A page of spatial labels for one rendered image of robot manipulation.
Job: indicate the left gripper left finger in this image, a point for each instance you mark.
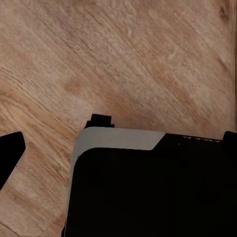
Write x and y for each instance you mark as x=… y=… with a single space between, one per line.
x=12 y=147

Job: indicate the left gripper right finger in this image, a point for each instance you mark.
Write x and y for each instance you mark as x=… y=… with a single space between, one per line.
x=229 y=147

